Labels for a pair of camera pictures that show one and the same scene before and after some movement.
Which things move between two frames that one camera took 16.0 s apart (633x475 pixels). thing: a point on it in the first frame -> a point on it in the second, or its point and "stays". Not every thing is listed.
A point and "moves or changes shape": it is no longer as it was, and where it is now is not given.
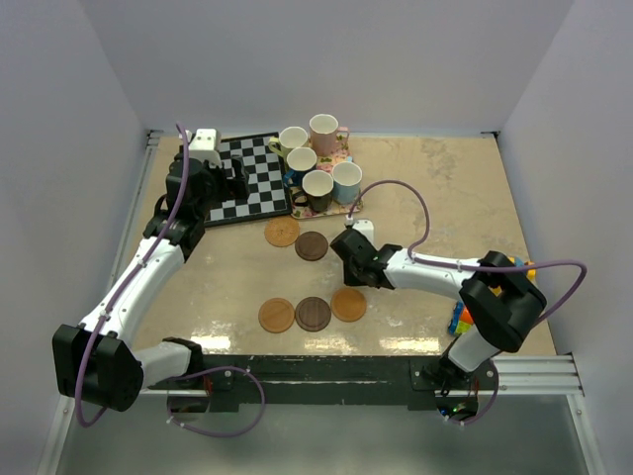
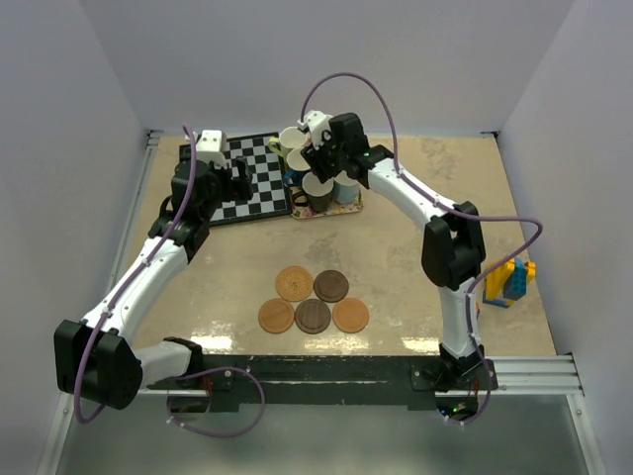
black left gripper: [236, 188] stays
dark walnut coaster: [313, 314] stays
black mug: [317, 191] stays
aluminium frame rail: [555, 375] stays
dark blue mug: [300, 160] stays
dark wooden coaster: [311, 245] -> [331, 286]
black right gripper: [350, 279] -> [316, 156]
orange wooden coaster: [348, 304] moves or changes shape
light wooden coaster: [276, 315] stays
